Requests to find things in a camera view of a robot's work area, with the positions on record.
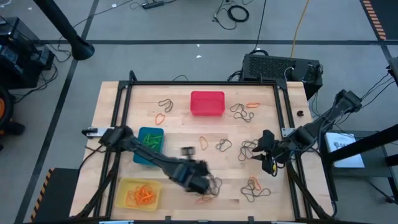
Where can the red plastic basket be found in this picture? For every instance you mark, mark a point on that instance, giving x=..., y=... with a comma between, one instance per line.
x=207, y=104

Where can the black orange wheeled device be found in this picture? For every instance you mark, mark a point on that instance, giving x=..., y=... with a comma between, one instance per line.
x=6, y=109

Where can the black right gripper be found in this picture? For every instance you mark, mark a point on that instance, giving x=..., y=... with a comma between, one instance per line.
x=280, y=152

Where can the black metal beam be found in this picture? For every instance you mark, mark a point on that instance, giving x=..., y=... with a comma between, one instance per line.
x=367, y=143

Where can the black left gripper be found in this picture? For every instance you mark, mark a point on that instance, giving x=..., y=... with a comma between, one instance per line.
x=196, y=174

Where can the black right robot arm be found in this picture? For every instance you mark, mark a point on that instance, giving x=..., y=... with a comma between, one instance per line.
x=314, y=127

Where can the black power strip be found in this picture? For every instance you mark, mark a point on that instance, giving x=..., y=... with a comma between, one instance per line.
x=153, y=4

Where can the dark grey side shelf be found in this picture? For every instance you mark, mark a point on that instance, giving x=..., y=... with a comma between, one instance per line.
x=379, y=169

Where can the black computer case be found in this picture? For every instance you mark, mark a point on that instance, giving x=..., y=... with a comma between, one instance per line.
x=267, y=67

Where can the black mat hazard striped edge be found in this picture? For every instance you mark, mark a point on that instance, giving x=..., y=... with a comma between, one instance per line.
x=388, y=15
x=59, y=193

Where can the grey box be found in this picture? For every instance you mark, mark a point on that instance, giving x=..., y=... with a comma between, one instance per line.
x=395, y=68

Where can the black stand pole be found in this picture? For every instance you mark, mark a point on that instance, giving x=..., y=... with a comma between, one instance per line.
x=62, y=25

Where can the teal plastic basket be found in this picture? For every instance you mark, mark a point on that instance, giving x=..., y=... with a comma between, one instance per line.
x=157, y=154

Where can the small black knob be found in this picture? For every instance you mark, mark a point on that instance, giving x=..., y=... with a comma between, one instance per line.
x=300, y=113

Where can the black equipment rack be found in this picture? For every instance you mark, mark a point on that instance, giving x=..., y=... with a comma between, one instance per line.
x=18, y=62

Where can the white printed paper sheet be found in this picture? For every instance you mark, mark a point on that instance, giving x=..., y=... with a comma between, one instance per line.
x=345, y=152

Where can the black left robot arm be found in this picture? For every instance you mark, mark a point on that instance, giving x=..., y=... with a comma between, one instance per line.
x=149, y=155

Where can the yellow plastic basket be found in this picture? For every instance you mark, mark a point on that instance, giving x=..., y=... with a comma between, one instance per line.
x=121, y=186

